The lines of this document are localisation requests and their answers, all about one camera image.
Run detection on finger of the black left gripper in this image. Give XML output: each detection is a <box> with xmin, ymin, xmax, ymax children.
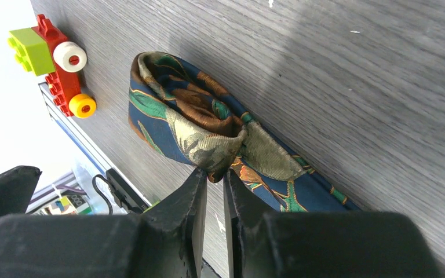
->
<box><xmin>0</xmin><ymin>166</ymin><xmax>42</xmax><ymax>217</ymax></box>

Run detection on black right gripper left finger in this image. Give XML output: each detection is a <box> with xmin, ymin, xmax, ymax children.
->
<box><xmin>0</xmin><ymin>169</ymin><xmax>207</xmax><ymax>277</ymax></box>

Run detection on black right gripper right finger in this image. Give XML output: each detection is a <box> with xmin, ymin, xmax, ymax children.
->
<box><xmin>224</xmin><ymin>171</ymin><xmax>440</xmax><ymax>277</ymax></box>

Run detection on blue orange green tie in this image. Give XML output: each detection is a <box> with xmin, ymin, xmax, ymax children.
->
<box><xmin>128</xmin><ymin>52</ymin><xmax>357</xmax><ymax>212</ymax></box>

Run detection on green red toy blocks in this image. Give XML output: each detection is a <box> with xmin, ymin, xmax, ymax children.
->
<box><xmin>7</xmin><ymin>14</ymin><xmax>97</xmax><ymax>119</ymax></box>

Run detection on aluminium front rail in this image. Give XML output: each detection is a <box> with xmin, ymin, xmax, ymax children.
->
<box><xmin>38</xmin><ymin>82</ymin><xmax>154</xmax><ymax>215</ymax></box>

